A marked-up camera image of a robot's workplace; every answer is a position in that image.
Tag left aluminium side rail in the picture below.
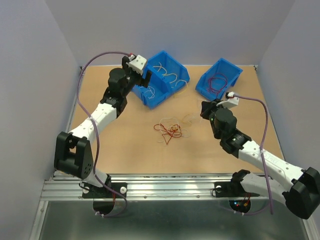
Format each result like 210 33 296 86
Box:
20 66 82 240

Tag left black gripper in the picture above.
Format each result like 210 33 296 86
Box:
121 57 151 98

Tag white wires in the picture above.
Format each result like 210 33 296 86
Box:
144 79 203 144

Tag right aluminium side rail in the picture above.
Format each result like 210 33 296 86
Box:
253 64 319 240

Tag aluminium side rail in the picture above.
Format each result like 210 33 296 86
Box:
253 64 319 240
20 66 82 240

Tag yellow wires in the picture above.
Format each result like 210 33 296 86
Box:
152 62 195 126

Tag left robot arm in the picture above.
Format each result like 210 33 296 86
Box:
54 54 152 197

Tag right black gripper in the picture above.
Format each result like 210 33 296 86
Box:
200 98 230 139

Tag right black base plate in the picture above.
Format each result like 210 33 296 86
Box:
211 181 260 198

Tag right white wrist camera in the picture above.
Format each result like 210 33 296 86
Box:
216 91 240 109

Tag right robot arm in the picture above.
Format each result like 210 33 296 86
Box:
200 99 320 220

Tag aluminium mounting rail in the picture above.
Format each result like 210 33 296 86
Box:
41 173 308 201

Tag large divided blue bin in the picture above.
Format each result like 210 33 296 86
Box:
132 50 190 109

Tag small blue bin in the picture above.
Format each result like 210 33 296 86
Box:
195 58 243 101

